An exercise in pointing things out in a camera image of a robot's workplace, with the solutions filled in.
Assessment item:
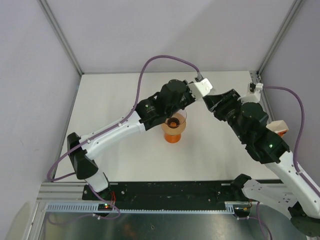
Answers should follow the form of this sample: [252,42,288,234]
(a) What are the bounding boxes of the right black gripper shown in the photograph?
[203,88,249,142]

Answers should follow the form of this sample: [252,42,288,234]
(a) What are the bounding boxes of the orange glass flask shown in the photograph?
[164,133,181,144]

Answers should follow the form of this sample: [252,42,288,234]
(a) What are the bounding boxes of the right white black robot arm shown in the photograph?
[203,89,320,238]

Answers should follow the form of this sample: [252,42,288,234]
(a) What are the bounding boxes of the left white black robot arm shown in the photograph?
[67,79,211,200]

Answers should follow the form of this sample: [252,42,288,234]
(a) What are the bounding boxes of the white orange box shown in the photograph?
[266,120,289,138]

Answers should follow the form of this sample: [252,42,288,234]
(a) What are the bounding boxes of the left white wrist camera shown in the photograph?
[187,78,213,101]

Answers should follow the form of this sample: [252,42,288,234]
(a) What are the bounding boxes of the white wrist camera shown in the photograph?
[239,82,264,104]
[187,78,213,101]

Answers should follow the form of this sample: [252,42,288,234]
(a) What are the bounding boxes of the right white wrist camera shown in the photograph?
[239,82,264,104]

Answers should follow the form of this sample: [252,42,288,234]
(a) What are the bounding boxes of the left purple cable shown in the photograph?
[47,54,202,225]

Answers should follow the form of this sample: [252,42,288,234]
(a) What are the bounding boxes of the purple cable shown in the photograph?
[256,85,320,240]
[47,54,202,225]

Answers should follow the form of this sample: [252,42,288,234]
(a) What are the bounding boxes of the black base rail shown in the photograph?
[82,180,281,211]

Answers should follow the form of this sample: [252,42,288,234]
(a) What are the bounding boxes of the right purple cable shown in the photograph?
[256,85,320,240]

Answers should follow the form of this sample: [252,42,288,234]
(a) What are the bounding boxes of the right aluminium frame post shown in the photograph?
[256,0,306,76]

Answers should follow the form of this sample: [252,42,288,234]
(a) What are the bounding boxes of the aluminium frame post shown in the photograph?
[37,0,84,76]
[256,0,306,76]

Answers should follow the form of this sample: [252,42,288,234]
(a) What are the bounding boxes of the left aluminium frame post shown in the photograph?
[37,0,84,76]

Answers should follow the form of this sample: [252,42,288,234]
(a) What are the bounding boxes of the grey slotted cable duct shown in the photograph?
[45,202,235,215]

